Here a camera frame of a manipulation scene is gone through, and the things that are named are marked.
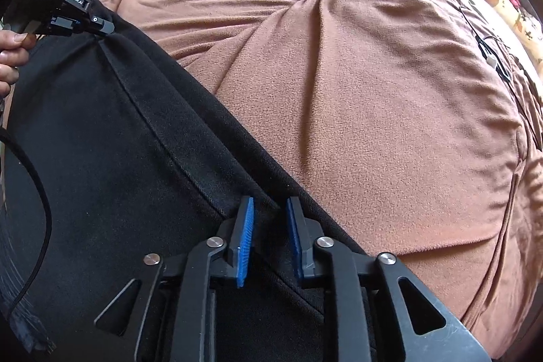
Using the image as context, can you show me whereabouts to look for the person's left hand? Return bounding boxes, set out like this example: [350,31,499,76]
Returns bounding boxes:
[0,29,38,97]

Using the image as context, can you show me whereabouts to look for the black pants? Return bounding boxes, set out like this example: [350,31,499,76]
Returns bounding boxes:
[0,3,370,362]

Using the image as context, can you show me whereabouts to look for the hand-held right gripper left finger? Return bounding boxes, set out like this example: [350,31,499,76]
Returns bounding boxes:
[93,196,256,362]

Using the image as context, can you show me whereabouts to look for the brown blanket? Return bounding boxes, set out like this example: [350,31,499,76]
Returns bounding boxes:
[76,0,543,354]

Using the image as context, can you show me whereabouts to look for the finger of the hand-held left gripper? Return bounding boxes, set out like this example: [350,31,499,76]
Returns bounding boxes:
[74,13,116,37]

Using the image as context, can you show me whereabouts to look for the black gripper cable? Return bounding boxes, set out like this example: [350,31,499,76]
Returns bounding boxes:
[0,88,52,329]

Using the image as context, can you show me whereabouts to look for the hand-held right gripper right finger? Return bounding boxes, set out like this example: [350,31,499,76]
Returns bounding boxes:
[285,196,493,362]

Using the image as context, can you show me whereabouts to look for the black charger cable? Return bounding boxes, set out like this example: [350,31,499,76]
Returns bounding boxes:
[458,3,527,85]

